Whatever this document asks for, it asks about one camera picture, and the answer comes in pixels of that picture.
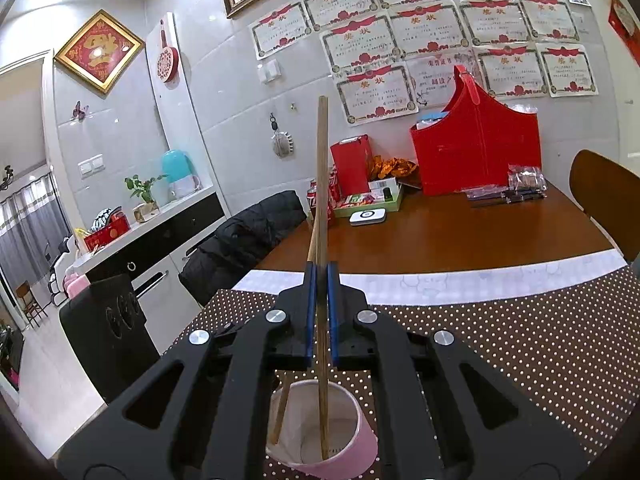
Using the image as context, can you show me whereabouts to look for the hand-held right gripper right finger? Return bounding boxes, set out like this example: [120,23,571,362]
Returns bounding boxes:
[327,261,592,480]

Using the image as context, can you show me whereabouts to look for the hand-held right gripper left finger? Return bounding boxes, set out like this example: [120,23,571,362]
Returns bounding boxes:
[50,261,321,480]

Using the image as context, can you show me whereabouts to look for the wooden chopstick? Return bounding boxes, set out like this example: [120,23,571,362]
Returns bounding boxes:
[316,95,332,462]
[270,205,323,445]

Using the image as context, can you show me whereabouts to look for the pink paper cup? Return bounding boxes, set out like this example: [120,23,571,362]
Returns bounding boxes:
[265,380,379,479]

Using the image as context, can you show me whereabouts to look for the black jacket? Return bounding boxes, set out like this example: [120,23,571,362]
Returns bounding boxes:
[178,190,308,306]

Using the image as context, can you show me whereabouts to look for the white flat device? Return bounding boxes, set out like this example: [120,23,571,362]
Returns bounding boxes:
[349,208,388,227]

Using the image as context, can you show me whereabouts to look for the green tray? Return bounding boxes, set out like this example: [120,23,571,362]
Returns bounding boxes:
[332,182,403,218]

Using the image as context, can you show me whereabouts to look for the white table cover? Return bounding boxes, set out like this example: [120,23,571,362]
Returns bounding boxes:
[232,250,628,306]

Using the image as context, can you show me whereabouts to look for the orange snack packets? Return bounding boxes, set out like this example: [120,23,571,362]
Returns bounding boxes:
[370,156,418,181]

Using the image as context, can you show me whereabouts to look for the hanging round brush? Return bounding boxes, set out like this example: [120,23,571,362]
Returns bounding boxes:
[272,130,295,157]

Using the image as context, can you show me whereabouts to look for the black white sideboard cabinet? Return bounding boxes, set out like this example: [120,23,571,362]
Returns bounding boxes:
[75,192,226,356]

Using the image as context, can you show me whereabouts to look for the brown polka dot tablecloth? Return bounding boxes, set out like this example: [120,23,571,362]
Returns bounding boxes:
[165,265,640,480]

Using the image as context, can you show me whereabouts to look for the turquoise white appliance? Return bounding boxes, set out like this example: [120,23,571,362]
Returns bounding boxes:
[161,149,201,200]

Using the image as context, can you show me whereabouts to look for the black chair back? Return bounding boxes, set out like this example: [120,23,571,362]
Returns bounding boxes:
[59,274,161,406]

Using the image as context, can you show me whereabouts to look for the dark flat packets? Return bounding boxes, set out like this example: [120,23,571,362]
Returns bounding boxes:
[462,187,548,207]

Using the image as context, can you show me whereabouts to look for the small potted plant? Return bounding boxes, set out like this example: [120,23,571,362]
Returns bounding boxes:
[125,174,168,223]

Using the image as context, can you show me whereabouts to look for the red gift bag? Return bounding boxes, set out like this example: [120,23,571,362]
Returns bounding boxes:
[410,64,543,196]

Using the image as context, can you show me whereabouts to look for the red tin box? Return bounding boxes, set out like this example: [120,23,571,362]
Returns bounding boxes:
[82,212,132,252]

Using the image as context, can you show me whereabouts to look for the clear plastic packet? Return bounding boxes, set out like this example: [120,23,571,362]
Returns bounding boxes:
[507,164,548,196]

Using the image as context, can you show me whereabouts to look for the brown wooden chair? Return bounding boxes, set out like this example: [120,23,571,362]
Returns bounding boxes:
[569,149,640,263]

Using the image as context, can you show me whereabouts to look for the grey curtain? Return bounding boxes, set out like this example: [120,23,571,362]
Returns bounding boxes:
[0,170,71,286]

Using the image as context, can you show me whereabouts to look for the red diamond framed picture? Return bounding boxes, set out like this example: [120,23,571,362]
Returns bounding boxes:
[54,9,146,95]

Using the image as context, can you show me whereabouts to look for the red paddle wall ornament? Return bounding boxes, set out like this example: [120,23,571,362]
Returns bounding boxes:
[156,20,180,82]

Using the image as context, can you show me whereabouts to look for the wall of award certificates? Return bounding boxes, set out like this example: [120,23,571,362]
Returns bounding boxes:
[250,0,601,126]

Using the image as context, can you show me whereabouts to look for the red wall poster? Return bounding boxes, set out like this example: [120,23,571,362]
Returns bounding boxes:
[607,0,640,68]

